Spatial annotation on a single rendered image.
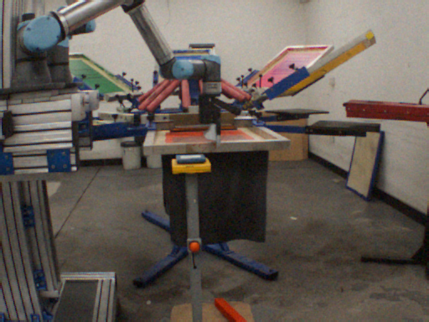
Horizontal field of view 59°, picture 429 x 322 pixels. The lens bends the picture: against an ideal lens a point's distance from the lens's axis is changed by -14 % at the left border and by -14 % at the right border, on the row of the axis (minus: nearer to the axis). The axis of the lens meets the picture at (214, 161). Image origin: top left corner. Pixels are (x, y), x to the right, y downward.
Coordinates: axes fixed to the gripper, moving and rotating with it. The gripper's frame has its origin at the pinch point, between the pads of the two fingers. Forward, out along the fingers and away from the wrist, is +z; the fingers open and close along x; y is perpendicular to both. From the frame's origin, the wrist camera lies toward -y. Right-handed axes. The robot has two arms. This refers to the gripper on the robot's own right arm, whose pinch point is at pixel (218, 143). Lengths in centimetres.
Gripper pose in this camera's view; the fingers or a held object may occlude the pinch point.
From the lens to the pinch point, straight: 171.5
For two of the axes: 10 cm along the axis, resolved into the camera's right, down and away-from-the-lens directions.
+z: 0.2, 9.8, 1.9
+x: 1.2, 1.9, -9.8
